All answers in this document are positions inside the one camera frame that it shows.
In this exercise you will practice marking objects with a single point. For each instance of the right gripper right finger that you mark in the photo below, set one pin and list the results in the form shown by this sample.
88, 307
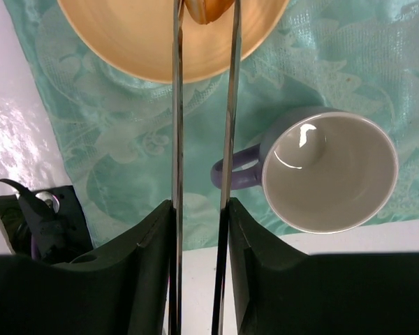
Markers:
281, 290

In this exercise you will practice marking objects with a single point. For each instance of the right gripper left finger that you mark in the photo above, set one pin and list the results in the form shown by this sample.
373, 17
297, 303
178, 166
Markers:
117, 288

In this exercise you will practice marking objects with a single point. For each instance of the round bun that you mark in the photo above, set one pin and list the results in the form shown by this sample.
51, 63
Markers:
207, 11

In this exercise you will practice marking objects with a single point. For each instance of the metal tongs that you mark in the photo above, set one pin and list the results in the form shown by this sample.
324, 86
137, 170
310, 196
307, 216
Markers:
175, 285

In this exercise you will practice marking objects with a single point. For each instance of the purple mug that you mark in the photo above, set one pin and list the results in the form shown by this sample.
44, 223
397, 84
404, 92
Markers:
322, 170

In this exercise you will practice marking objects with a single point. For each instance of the teal patterned placemat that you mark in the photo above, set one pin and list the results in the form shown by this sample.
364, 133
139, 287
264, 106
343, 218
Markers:
114, 130

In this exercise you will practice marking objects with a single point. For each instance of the yellow plate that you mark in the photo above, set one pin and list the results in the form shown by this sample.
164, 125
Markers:
136, 36

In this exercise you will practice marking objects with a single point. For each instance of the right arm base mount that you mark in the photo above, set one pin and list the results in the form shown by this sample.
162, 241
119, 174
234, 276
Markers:
53, 217

